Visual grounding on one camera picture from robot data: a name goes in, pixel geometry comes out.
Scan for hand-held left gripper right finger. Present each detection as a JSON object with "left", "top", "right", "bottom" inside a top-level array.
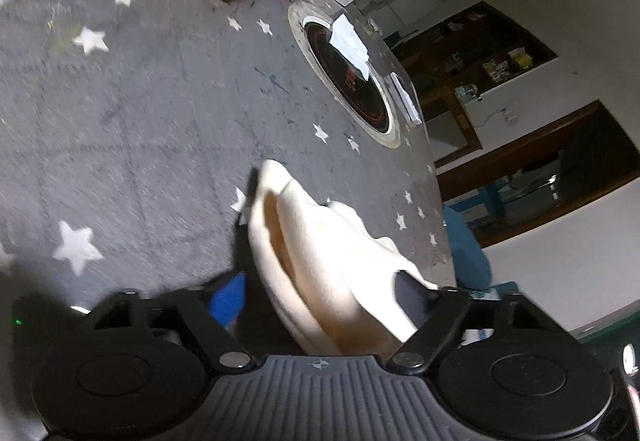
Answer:
[{"left": 386, "top": 271, "right": 566, "bottom": 372}]

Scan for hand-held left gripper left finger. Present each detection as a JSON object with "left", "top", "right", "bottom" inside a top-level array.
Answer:
[{"left": 92, "top": 271, "right": 257, "bottom": 372}]

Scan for cream fleece garment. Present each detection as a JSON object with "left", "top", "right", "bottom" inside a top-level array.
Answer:
[{"left": 239, "top": 159, "right": 441, "bottom": 356}]

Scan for blue sofa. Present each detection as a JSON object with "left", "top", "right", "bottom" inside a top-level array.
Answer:
[{"left": 442, "top": 205, "right": 493, "bottom": 292}]

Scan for dark wooden cabinet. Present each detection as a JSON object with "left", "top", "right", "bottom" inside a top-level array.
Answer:
[{"left": 435, "top": 100, "right": 640, "bottom": 249}]

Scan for grey star-print tablecloth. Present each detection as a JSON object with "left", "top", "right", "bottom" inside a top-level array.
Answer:
[{"left": 0, "top": 0, "right": 458, "bottom": 322}]

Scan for white remote control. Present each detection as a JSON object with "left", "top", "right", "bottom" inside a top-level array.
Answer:
[{"left": 389, "top": 72, "right": 423, "bottom": 126}]

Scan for green fabric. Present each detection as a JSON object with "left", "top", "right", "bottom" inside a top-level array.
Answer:
[{"left": 575, "top": 308, "right": 640, "bottom": 347}]

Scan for round black induction cooktop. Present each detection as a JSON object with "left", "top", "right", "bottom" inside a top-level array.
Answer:
[{"left": 287, "top": 1, "right": 403, "bottom": 149}]

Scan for wooden shelf unit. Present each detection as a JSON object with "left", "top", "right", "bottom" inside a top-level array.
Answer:
[{"left": 387, "top": 1, "right": 558, "bottom": 168}]

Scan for white paper napkin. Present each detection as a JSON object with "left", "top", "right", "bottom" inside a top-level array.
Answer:
[{"left": 330, "top": 14, "right": 371, "bottom": 79}]

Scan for white refrigerator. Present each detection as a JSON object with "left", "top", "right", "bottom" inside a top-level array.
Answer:
[{"left": 357, "top": 0, "right": 446, "bottom": 39}]

